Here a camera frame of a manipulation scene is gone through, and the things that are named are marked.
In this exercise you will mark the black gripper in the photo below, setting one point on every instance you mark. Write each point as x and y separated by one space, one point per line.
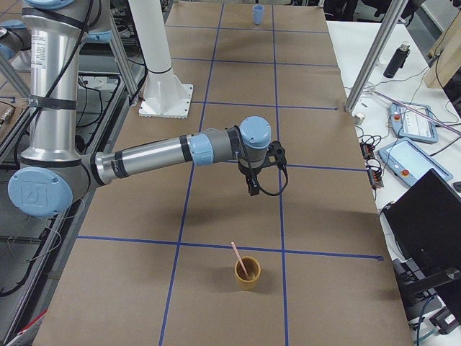
249 172

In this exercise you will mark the light blue plastic cup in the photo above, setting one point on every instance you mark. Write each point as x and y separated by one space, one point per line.
258 14

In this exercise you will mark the bamboo wooden cup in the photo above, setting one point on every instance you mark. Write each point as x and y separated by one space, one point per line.
254 270

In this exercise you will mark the pink chopstick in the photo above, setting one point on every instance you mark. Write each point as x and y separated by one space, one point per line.
239 258

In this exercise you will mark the small metal cylinder weight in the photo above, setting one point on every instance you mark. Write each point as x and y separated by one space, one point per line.
358 118

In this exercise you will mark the blue teach pendant near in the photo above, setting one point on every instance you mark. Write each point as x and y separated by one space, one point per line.
409 162

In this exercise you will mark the blue teach pendant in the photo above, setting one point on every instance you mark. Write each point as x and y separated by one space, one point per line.
408 124
409 162

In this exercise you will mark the blue teach pendant far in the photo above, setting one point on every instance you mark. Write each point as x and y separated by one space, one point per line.
408 124

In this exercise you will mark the black laptop computer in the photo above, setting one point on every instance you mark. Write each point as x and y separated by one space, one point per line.
426 225

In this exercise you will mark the black water bottle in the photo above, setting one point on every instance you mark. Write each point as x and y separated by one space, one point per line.
398 59

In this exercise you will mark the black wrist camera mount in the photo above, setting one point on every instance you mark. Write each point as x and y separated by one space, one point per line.
275 156

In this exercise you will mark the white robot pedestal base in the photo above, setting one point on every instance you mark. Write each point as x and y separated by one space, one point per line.
163 95

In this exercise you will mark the aluminium frame post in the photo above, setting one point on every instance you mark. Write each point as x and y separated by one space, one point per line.
390 20

